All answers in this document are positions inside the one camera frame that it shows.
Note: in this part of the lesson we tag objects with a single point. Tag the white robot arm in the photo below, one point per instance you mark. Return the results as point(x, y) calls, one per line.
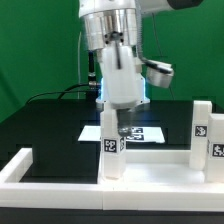
point(113, 30)

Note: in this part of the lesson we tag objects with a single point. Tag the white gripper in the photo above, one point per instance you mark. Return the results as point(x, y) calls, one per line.
point(121, 85)

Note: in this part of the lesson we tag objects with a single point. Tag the white U-shaped fence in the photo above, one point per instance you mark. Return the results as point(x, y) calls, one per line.
point(116, 196)

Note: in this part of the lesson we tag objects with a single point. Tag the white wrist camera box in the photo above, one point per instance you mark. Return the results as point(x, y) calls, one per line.
point(159, 74)

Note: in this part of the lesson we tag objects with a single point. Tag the white desk top tray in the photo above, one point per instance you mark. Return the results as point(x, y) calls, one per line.
point(163, 167)

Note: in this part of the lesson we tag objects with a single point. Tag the fiducial marker sheet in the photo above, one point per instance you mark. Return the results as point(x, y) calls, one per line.
point(139, 134)

